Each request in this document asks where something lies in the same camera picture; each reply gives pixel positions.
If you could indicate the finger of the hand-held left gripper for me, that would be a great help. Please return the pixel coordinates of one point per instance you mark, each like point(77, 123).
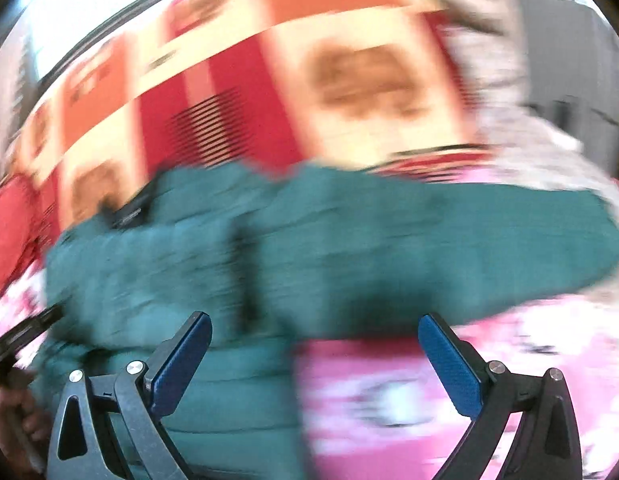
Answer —
point(36, 322)

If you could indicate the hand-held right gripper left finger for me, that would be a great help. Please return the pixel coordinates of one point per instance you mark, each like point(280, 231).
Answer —
point(182, 360)

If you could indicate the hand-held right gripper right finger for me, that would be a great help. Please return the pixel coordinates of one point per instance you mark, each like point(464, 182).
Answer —
point(449, 365)

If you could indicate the green quilted jacket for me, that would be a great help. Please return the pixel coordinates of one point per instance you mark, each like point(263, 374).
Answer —
point(339, 240)

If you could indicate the person's left hand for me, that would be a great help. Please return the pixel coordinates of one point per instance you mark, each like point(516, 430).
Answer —
point(19, 427)

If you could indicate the pink penguin print blanket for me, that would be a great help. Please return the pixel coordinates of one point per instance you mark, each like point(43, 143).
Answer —
point(389, 390)

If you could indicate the red orange checkered rose blanket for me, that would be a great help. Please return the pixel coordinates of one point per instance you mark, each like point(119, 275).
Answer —
point(229, 110)

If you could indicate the window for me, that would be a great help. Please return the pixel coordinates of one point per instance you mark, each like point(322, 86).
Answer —
point(89, 25)

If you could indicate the white cabinet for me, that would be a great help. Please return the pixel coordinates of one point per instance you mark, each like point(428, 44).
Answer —
point(574, 60)

